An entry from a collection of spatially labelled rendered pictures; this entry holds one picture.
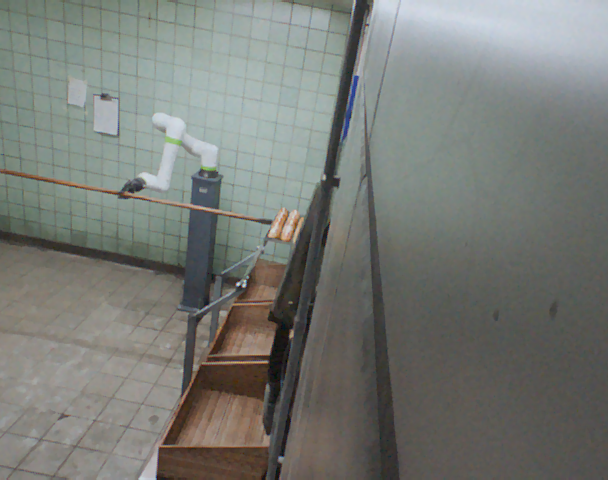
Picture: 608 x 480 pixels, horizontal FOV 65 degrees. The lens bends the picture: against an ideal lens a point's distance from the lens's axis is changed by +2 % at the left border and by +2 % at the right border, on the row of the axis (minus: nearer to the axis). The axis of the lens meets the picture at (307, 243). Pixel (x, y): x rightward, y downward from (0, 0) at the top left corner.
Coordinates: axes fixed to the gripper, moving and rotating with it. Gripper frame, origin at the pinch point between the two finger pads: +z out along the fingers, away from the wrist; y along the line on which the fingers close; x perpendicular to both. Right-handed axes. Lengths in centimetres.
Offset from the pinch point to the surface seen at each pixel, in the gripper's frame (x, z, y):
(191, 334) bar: -77, 88, 33
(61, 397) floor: 8, 61, 118
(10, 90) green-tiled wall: 158, -126, -26
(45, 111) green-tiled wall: 127, -126, -14
